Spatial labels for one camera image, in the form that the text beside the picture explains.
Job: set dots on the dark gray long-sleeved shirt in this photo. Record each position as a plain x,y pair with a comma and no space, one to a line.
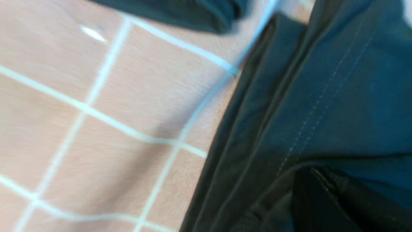
335,93

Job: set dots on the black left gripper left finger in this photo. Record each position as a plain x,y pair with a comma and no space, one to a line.
314,208

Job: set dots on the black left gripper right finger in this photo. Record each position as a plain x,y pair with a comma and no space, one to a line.
368,209

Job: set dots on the pink checkered tablecloth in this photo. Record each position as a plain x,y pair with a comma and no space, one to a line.
106,118

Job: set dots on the dark gray crumpled garment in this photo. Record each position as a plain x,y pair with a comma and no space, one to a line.
210,16

